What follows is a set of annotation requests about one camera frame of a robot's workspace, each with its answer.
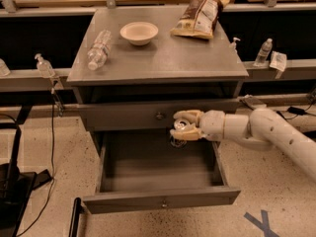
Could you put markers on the brown chip bag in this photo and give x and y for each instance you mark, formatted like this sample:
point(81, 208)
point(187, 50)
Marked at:
point(200, 18)

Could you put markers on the small water bottle right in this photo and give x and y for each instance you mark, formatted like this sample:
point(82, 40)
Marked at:
point(264, 52)

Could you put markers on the clear plastic water bottle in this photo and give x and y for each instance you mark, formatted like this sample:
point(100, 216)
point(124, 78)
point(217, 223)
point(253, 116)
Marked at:
point(100, 50)

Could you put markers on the sanitizer pump bottle left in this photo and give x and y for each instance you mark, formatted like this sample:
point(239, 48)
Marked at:
point(44, 67)

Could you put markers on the blue tape cross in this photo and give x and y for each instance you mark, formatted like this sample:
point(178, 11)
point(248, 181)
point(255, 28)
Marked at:
point(263, 224)

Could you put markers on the closed grey top drawer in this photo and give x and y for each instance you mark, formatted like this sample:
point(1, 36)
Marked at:
point(143, 114)

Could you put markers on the dark pepsi can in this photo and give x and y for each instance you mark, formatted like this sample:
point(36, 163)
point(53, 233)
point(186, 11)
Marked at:
point(179, 124)

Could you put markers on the white paper bowl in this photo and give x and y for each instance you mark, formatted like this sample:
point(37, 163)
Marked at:
point(139, 33)

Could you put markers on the black stand base left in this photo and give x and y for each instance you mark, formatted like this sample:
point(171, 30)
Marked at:
point(16, 187)

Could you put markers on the black bar front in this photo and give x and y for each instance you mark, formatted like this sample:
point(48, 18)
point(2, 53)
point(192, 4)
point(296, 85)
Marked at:
point(74, 222)

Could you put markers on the grey pad on floor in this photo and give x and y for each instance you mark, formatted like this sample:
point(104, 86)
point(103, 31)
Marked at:
point(252, 102)

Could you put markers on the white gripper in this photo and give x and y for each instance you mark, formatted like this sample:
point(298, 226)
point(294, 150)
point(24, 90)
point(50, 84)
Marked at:
point(212, 124)

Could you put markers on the sanitizer pump bottle right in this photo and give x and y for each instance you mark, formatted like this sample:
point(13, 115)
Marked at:
point(233, 45)

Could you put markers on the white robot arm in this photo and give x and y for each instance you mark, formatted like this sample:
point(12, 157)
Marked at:
point(261, 129)

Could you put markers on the white paper packet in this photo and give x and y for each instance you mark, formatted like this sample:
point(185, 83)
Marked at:
point(278, 61)

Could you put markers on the grey drawer cabinet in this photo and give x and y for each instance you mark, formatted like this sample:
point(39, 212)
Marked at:
point(168, 68)

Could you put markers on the sanitizer pump bottle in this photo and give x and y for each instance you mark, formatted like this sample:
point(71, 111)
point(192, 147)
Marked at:
point(233, 45)
point(44, 67)

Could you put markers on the open grey middle drawer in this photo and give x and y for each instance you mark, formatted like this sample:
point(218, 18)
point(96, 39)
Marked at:
point(147, 170)

